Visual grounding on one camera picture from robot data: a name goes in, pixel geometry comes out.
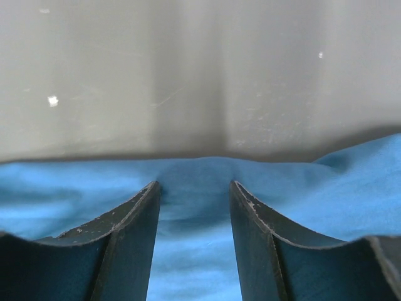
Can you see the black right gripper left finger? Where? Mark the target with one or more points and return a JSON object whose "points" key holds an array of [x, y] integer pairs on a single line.
{"points": [[107, 258]]}

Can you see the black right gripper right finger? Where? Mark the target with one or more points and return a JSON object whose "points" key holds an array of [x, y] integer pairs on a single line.
{"points": [[278, 259]]}

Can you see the blue t shirt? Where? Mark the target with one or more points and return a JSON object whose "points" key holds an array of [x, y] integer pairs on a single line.
{"points": [[346, 194]]}

